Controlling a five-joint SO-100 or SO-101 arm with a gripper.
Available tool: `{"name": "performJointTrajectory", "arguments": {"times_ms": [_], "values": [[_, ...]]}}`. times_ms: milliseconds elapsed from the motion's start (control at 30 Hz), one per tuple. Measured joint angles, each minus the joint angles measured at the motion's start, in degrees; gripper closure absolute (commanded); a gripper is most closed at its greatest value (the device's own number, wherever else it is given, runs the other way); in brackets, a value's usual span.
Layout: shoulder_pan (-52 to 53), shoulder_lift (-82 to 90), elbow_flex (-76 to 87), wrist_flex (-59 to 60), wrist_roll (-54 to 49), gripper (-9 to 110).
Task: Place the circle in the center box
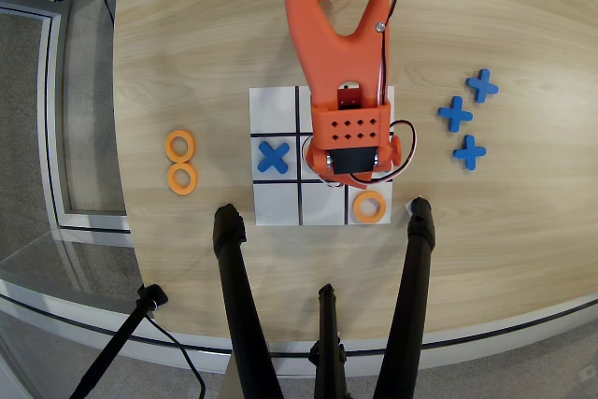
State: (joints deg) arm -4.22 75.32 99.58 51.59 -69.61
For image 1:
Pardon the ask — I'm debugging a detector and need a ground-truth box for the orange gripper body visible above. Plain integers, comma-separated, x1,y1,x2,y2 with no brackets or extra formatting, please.
306,134,405,177

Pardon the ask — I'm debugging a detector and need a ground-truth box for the blue foam cross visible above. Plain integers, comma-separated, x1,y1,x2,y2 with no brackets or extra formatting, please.
257,140,292,174
465,68,500,105
437,95,475,134
452,134,488,172

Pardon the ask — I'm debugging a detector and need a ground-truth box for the white tic-tac-toe paper board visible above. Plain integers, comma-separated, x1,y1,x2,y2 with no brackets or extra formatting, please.
249,85,396,227

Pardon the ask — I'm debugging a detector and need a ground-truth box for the short black tripod leg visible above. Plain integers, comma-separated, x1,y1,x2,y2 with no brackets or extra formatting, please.
307,282,349,399

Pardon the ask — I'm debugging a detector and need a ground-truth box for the thin black stand pole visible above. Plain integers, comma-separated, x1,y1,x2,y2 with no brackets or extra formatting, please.
67,283,169,399

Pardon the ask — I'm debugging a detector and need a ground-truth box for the orange foam ring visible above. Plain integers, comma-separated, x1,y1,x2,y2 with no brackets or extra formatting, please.
164,129,198,164
167,162,199,195
352,190,389,225

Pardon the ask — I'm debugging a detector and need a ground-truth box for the black cable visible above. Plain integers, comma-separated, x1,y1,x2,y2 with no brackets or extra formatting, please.
144,314,207,399

